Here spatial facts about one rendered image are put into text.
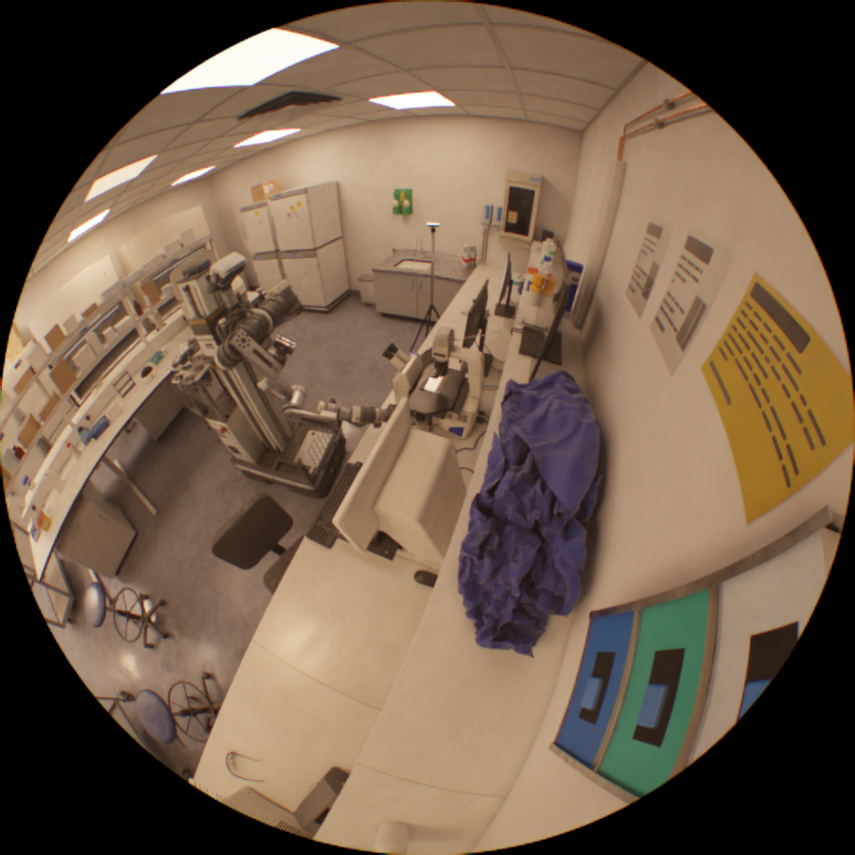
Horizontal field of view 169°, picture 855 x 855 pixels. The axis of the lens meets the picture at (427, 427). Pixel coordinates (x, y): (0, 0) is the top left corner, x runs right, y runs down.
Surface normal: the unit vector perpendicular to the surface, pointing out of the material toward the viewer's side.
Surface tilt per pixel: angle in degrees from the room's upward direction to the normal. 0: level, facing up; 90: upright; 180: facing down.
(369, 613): 0
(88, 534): 90
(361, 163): 90
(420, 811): 0
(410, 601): 0
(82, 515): 90
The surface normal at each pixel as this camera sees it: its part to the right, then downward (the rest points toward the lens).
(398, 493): 0.01, -0.62
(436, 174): -0.34, 0.73
